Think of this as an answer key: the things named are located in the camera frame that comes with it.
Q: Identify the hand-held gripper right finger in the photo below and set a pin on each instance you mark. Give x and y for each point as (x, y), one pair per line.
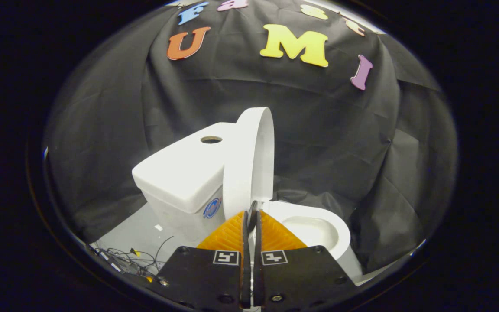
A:
(258, 286)

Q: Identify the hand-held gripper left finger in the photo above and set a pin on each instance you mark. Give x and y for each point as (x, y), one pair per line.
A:
(245, 286)

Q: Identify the white toilet lid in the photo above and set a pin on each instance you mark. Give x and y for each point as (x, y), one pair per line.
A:
(243, 164)

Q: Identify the white toilet seat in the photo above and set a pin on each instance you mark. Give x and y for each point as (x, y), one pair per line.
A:
(306, 210)

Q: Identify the white toilet with tank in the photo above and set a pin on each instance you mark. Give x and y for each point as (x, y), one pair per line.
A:
(180, 173)

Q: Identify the black backdrop cloth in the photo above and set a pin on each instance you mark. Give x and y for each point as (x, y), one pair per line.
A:
(319, 130)

